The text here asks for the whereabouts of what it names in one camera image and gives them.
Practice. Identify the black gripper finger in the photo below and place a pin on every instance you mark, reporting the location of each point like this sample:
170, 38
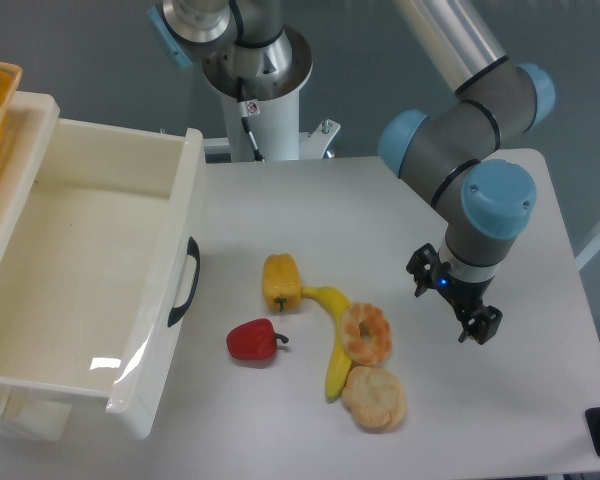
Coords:
481, 325
423, 266

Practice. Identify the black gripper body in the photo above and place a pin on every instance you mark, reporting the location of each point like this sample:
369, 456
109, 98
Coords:
465, 297

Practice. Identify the glazed ring donut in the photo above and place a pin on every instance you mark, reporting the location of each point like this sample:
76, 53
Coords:
365, 334

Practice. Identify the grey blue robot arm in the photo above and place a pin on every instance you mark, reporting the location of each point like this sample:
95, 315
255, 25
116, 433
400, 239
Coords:
447, 161

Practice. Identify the pale flower-shaped donut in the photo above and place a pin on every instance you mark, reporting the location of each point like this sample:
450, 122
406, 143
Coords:
375, 398

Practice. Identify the yellow banana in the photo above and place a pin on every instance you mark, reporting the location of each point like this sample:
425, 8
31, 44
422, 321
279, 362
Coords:
335, 303

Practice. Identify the yellow bell pepper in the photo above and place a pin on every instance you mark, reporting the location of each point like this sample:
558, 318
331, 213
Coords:
281, 284

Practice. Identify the red bell pepper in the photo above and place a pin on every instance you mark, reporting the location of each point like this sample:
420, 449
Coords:
255, 340

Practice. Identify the white plastic drawer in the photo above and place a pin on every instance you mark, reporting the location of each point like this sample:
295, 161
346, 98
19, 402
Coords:
93, 266

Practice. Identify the white drawer cabinet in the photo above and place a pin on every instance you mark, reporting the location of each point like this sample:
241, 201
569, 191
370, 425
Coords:
29, 123

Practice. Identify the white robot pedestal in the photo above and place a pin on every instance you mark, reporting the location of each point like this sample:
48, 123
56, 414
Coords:
260, 90

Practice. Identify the black drawer handle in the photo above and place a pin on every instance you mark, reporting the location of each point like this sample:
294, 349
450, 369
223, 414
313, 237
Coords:
188, 284

